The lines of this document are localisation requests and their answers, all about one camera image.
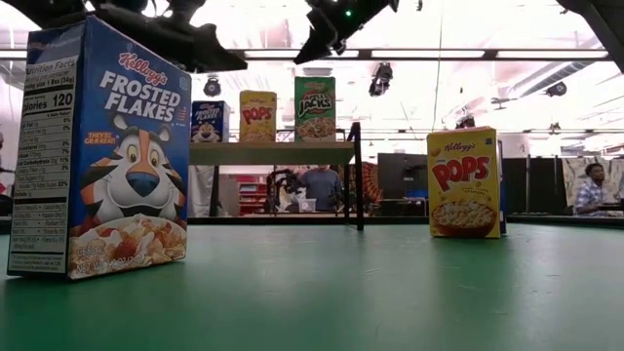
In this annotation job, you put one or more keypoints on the black partition panel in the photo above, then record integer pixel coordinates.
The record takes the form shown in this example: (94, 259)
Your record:
(536, 185)

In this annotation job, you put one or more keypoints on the orange striped cloth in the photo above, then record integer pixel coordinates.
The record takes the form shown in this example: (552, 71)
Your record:
(370, 190)

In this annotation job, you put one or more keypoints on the black monitor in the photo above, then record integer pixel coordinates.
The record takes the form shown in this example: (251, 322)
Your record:
(402, 175)

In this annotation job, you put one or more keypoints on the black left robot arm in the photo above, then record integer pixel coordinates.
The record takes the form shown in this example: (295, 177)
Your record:
(39, 10)

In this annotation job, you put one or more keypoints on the green Apple Jacks cereal box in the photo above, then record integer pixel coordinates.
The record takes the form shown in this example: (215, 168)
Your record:
(315, 109)

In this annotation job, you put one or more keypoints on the red storage rack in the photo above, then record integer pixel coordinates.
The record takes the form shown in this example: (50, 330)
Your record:
(251, 195)

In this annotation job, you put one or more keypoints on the ceiling air duct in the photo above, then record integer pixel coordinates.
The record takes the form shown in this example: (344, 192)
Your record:
(560, 73)

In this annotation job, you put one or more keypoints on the green table mat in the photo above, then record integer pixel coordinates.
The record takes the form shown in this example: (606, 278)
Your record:
(341, 302)

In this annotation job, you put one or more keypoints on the blue Frosted Flakes cereal box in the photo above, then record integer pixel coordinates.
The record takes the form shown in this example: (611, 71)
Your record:
(503, 195)
(131, 170)
(209, 122)

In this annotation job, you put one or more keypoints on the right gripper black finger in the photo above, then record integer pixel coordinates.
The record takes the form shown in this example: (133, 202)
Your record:
(327, 44)
(312, 29)

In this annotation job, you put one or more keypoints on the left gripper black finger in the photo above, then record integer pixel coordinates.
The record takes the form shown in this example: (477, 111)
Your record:
(209, 41)
(195, 58)

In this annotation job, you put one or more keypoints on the leaf pattern curtain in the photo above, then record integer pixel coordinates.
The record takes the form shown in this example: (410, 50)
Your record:
(570, 170)

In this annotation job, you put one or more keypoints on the overhead light bar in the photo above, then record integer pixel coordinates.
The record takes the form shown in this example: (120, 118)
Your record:
(536, 54)

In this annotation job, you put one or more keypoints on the background black robot arm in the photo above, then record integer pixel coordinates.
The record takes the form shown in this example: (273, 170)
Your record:
(283, 190)

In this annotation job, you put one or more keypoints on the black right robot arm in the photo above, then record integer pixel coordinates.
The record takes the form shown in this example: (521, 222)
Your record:
(609, 24)

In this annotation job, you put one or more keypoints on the black ceiling spotlight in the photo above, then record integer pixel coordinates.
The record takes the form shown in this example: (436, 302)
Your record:
(212, 88)
(465, 122)
(556, 89)
(380, 79)

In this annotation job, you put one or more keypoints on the ceiling air vent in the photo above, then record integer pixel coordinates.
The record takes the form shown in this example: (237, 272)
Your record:
(317, 71)

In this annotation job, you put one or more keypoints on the wooden shelf black metal legs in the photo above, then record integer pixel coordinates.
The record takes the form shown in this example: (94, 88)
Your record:
(273, 153)

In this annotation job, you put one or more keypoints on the clear plastic bin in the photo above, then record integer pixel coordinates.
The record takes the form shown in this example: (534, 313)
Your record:
(307, 205)

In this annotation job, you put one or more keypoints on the person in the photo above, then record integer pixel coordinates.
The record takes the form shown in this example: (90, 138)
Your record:
(592, 195)
(322, 187)

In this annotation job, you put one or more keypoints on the white hanging cloth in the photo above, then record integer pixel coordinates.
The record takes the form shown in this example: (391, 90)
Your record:
(202, 192)

